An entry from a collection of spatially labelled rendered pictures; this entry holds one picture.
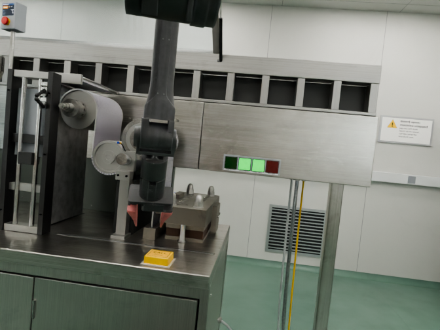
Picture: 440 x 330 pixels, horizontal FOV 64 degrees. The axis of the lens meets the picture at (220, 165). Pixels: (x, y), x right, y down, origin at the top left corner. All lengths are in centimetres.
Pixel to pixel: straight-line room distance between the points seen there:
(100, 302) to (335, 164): 105
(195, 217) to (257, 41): 304
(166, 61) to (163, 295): 65
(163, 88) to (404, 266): 387
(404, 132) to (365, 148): 255
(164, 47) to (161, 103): 11
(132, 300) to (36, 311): 30
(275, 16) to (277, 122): 267
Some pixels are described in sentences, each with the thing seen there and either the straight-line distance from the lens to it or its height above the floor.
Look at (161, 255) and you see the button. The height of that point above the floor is 92.
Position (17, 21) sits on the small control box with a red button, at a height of 164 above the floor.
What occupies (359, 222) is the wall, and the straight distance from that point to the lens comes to 410.
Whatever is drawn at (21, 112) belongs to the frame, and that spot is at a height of 130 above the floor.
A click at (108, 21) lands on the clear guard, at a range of 173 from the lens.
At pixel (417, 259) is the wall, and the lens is 438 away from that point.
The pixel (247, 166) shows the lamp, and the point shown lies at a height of 118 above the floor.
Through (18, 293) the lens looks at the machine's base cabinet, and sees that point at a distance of 127.
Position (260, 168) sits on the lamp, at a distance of 155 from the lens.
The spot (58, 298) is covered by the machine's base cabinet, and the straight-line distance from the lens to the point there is 121.
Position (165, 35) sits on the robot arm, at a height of 146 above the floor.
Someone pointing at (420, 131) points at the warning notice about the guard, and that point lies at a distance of 422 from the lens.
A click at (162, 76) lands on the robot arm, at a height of 138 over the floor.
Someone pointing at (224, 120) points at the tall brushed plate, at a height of 137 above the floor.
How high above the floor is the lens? 125
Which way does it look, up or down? 3 degrees down
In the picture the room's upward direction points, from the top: 6 degrees clockwise
